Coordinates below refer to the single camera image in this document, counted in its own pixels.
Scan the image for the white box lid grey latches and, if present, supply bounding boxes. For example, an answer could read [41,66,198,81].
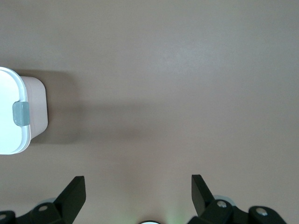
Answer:
[0,67,31,155]

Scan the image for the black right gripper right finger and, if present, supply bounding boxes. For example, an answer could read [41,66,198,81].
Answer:
[191,174,287,224]

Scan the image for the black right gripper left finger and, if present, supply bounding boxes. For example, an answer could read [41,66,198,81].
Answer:
[0,176,86,224]

